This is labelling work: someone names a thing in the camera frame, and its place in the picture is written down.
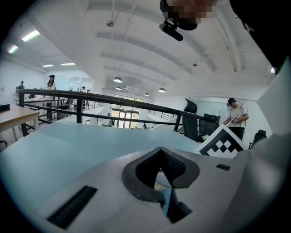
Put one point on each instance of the ceiling strip light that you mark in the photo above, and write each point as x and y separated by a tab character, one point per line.
13	49
48	65
30	35
68	64

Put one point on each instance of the light blue table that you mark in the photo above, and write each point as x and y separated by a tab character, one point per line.
79	148

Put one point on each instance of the black curved railing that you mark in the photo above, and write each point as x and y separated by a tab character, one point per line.
79	109

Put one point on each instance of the big blue plate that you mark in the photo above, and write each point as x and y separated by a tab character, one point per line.
167	200

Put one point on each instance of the black office chair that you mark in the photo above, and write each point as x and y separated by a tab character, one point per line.
189	120
210	123
259	136

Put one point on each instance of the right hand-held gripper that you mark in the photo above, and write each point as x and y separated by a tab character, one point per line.
221	143

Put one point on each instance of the wooden desk with white frame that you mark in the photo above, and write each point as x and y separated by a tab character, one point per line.
16	113

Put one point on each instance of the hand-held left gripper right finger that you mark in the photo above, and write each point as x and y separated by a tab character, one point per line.
209	182

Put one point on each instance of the yellow sponge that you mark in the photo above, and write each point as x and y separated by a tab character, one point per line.
159	186

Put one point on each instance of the black box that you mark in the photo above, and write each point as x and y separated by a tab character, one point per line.
4	107

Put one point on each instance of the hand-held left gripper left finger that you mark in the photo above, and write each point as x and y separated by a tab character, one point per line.
102	182

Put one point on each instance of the glass window wall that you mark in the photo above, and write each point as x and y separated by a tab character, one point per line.
123	113

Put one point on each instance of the black head-mounted camera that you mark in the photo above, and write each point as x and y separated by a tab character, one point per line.
170	31

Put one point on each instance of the person's head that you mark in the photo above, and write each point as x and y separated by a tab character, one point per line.
184	11

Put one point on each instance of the person's black clothing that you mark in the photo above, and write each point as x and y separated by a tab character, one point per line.
268	27

